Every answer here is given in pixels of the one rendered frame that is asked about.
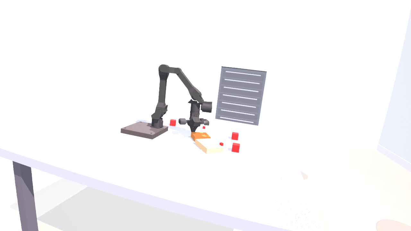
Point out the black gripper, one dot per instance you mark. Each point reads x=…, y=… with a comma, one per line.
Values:
x=183, y=121

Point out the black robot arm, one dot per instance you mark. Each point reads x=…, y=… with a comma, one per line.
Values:
x=161, y=108

